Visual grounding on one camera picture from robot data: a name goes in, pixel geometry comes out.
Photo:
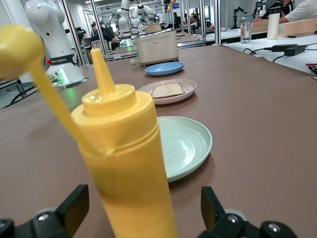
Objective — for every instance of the beige chrome toaster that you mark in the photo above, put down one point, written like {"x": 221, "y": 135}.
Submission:
{"x": 157, "y": 49}

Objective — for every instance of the black power adapter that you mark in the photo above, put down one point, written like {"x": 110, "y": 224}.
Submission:
{"x": 292, "y": 49}

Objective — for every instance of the blue plate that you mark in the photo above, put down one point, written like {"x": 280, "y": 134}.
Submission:
{"x": 164, "y": 69}

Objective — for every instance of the brown crust bread slice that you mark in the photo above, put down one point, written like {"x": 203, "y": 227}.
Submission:
{"x": 168, "y": 90}
{"x": 153, "y": 28}

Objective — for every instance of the wooden board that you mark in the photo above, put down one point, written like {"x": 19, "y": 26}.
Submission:
{"x": 297, "y": 27}

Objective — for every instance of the person in white shirt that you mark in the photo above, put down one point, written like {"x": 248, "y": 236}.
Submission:
{"x": 304, "y": 11}

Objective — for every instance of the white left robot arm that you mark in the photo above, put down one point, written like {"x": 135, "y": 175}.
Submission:
{"x": 49, "y": 29}

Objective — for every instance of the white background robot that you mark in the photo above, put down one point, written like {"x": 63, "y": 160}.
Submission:
{"x": 138, "y": 12}

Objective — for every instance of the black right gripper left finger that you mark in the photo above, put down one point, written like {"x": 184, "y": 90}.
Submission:
{"x": 74, "y": 205}

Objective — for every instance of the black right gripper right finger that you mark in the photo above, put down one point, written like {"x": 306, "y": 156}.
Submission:
{"x": 210, "y": 208}

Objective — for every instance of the white desk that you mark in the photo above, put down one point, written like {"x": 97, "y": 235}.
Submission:
{"x": 260, "y": 62}

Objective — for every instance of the yellow squeeze bottle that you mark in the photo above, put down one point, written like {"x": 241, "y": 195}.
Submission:
{"x": 128, "y": 173}

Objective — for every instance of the beige plate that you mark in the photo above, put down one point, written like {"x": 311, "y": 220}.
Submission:
{"x": 188, "y": 90}

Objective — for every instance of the white thermos flask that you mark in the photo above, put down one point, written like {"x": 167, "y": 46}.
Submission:
{"x": 274, "y": 22}

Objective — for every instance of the pale green plate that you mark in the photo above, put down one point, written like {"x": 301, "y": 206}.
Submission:
{"x": 185, "y": 146}

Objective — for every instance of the glass of water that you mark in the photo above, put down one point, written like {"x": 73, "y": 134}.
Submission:
{"x": 246, "y": 29}

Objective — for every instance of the person in blue shirt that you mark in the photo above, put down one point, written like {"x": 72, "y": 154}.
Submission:
{"x": 101, "y": 37}

